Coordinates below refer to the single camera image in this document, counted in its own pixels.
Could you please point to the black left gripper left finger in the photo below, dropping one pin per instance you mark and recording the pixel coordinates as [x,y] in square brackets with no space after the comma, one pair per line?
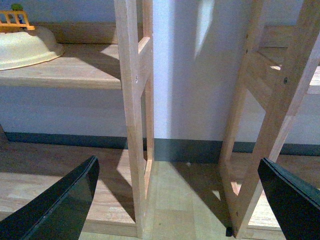
[60,212]

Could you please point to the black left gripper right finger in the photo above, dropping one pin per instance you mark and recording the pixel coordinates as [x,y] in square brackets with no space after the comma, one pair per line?
[294,202]

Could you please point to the right wooden shelf unit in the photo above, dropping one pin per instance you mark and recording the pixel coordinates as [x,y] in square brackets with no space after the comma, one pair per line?
[278,68]

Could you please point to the wooden shelf unit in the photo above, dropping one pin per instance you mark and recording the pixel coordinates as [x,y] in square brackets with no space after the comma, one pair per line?
[118,207]
[278,68]

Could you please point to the left wooden shelf unit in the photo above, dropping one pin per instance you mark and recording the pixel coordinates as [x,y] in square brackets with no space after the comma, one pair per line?
[118,207]

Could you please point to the orange toy fence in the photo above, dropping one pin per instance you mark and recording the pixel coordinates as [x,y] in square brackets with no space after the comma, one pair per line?
[14,21]

